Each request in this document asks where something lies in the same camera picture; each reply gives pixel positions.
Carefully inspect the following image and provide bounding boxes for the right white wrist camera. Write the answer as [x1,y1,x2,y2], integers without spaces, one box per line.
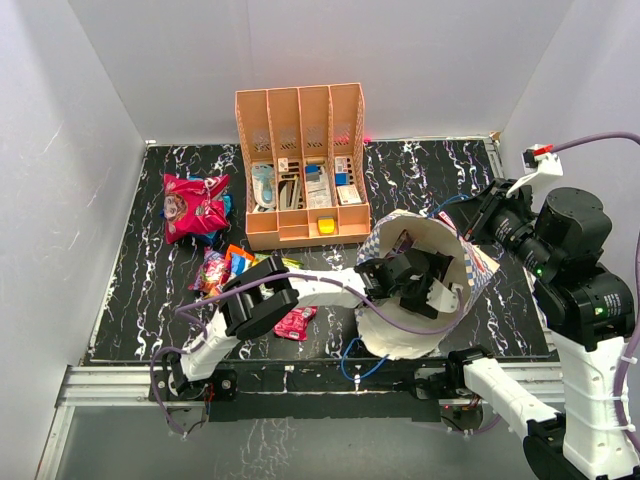
[506,144,563,198]

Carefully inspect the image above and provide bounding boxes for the purple snack packet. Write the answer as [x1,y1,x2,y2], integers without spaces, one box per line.
[390,230,414,255]

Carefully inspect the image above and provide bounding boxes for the pink red snack packet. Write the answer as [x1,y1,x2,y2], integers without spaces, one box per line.
[162,172,231,245]

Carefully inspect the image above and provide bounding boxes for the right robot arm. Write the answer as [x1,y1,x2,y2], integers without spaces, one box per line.
[445,179,639,479]

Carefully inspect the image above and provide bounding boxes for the blue checkered paper bag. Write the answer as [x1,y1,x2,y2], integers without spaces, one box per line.
[355,208,499,360]

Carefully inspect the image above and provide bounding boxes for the green snack packet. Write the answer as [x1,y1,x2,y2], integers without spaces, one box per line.
[251,253,304,270]

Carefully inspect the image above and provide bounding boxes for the small pink snack packet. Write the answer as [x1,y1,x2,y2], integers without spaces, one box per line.
[273,306,317,341]

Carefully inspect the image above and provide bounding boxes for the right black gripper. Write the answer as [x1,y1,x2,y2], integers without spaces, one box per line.
[442,176,555,274]

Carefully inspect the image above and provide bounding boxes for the white red small box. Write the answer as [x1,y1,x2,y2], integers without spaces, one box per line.
[336,184,363,206]

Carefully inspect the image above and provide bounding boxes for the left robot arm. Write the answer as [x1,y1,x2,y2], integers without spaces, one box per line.
[167,248,449,399]

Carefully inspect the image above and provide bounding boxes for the orange desk organizer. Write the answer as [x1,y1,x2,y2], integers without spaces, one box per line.
[235,83,371,250]

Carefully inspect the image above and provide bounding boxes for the blue eraser block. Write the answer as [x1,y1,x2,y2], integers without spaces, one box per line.
[305,164,322,182]

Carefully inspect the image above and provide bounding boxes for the purple Fox's candy bag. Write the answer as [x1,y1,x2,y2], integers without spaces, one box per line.
[189,247,231,296]

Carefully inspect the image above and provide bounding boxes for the yellow orange sticky notes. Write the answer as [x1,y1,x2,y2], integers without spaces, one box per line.
[317,216,336,235]

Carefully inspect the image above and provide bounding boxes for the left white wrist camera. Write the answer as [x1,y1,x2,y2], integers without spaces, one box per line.
[426,280,463,315]

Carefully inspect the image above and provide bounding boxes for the blue snack box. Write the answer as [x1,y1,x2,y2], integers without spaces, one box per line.
[230,253,254,278]

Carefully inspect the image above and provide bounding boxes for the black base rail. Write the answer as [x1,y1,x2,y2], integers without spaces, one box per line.
[149,357,566,426]

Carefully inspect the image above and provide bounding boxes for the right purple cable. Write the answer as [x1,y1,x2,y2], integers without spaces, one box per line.
[552,131,640,441]

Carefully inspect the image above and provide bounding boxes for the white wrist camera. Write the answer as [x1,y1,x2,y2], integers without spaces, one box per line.
[426,280,463,315]
[506,144,563,198]

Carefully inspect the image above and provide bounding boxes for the purple cable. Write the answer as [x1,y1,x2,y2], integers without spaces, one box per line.
[552,131,640,441]
[148,269,466,437]

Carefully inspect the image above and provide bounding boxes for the orange Fox's candy bag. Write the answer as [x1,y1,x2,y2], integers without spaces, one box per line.
[211,245,254,294]

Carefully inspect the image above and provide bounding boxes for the light blue tape dispenser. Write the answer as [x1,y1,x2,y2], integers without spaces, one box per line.
[251,163,276,209]

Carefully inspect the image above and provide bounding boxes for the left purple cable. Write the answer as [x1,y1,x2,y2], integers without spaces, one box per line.
[148,269,466,437]

